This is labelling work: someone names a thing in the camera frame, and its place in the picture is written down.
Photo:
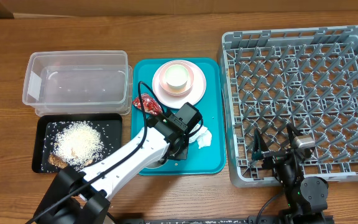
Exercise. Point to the white napkin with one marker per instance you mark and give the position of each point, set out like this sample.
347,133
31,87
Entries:
201,135

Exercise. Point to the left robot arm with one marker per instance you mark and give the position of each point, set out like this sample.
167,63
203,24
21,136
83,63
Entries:
84,196

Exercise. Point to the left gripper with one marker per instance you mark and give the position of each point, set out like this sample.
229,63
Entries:
183,153

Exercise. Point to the white rice pile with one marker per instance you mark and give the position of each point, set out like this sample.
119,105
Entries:
80,140

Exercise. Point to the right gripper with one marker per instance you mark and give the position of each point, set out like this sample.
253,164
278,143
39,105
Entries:
276,154

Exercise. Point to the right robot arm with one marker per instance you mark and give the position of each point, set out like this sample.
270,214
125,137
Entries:
306,196

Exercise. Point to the clear plastic bin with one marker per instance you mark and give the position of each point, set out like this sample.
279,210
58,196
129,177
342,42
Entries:
78,81

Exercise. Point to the teal serving tray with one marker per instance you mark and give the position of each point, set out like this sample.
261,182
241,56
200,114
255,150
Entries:
207,160

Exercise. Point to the black tray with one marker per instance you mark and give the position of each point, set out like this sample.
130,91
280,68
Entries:
43,122

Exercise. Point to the red snack wrapper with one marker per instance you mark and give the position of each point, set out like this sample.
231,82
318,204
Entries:
150,104

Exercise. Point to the grey metal bowl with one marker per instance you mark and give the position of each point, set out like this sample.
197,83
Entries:
157,163

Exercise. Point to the grey dishwasher rack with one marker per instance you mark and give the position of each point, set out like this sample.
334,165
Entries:
305,77

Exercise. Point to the brown food piece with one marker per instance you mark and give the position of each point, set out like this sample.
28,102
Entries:
77,164

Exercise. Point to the white pink plate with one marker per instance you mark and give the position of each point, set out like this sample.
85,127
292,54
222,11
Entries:
192,95

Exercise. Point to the cream cup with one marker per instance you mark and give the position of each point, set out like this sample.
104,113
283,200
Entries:
176,76

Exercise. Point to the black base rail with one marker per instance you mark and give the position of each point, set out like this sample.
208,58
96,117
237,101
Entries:
265,219

